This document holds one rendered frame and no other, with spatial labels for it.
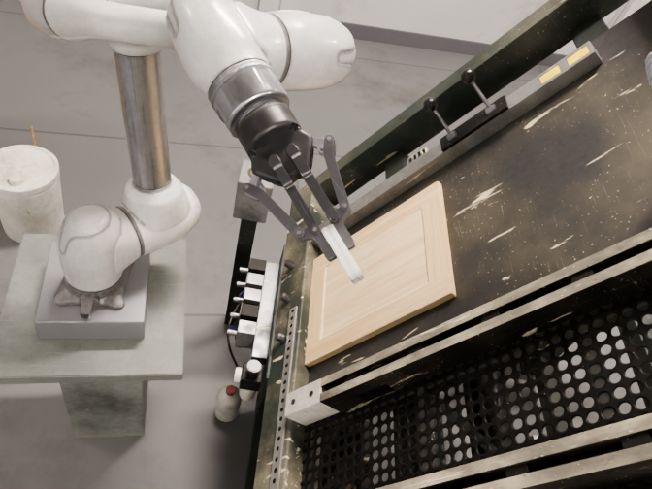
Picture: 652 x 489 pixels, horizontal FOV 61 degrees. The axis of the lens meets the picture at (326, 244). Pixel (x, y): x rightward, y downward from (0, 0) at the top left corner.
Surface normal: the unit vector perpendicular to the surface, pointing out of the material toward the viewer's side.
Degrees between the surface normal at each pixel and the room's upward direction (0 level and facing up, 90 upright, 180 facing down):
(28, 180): 0
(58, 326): 90
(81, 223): 5
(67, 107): 0
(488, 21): 90
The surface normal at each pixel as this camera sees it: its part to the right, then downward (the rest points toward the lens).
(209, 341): 0.22, -0.64
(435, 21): 0.14, 0.77
